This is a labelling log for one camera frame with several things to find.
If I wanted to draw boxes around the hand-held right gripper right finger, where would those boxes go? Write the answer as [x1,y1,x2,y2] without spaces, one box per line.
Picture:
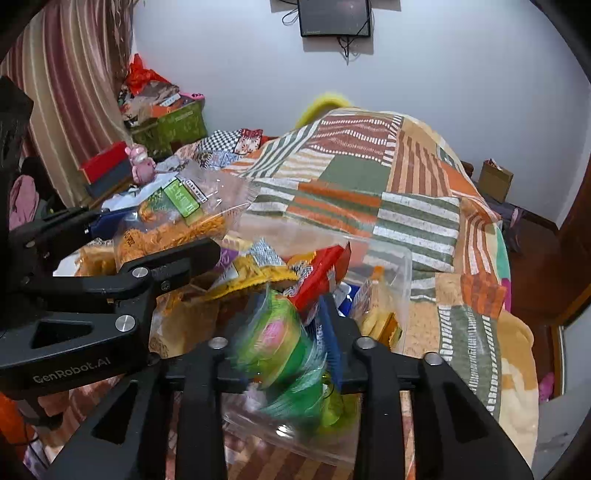
[318,293,534,480]

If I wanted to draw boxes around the yellow snack packet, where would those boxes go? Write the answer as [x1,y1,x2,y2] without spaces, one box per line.
[203,240,301,302]

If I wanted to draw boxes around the orange cloth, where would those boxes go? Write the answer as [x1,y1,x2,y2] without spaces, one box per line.
[0,392,40,446]

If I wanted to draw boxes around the clear bag of yellow snacks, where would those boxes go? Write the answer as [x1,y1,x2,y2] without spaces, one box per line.
[148,294,223,361]

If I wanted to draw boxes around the small black wall monitor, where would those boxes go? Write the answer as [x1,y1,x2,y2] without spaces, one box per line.
[298,0,373,38]

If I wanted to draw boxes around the striped pink-beige curtain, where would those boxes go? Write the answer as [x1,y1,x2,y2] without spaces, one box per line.
[0,0,137,209]

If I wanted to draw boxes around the pink plush toy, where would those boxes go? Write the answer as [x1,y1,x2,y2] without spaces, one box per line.
[126,144,158,184]

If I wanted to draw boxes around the yellow pillow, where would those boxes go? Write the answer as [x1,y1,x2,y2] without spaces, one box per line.
[295,91,352,128]

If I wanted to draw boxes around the black monitor cable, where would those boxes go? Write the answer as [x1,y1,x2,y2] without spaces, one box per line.
[337,36,359,64]

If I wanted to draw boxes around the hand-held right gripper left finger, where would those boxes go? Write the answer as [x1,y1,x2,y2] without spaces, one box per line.
[46,337,250,480]

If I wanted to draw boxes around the grey bag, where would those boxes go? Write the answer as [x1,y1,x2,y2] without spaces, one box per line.
[501,203,528,241]

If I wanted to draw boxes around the pink slipper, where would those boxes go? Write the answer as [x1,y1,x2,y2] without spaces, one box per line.
[538,371,556,403]

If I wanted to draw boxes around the checkered patchwork quilt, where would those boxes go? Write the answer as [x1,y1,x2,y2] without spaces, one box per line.
[180,128,279,169]

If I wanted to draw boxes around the clear bag of orange snacks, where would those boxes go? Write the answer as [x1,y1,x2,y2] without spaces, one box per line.
[113,161,257,274]

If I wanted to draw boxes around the orange-yellow snack packet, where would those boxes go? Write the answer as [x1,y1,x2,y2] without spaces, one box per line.
[351,277,403,348]

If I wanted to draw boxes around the clear plastic storage container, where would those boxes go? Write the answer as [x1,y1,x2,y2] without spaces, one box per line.
[152,226,414,467]

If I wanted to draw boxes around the green storage box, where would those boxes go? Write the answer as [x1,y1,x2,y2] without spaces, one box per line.
[130,100,208,156]

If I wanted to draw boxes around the white cabinet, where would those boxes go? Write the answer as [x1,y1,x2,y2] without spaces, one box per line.
[536,392,591,480]

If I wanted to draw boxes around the patchwork striped blanket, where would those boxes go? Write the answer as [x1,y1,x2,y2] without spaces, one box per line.
[51,107,539,480]

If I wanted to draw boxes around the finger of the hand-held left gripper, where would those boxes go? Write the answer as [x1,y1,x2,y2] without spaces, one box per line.
[0,237,222,371]
[8,207,112,278]

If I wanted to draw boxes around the red flat box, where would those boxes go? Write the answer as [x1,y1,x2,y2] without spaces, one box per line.
[79,143,131,183]

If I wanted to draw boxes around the brown cardboard box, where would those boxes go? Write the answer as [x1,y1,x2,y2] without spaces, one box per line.
[478,159,515,204]

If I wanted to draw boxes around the red cartoon noodle snack packet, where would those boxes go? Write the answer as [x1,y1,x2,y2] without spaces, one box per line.
[288,244,352,315]

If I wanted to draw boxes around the wooden wardrobe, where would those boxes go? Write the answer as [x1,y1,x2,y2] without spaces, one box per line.
[549,83,591,334]

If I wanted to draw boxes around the red plastic bag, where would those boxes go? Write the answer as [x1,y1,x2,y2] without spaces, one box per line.
[126,54,160,94]

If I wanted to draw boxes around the pink garment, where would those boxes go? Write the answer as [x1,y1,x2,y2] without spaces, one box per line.
[9,175,40,228]

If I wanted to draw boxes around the green snack packet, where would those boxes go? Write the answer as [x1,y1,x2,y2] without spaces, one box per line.
[231,288,362,431]

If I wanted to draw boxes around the grey flat box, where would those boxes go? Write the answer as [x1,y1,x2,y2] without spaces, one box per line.
[85,166,136,197]

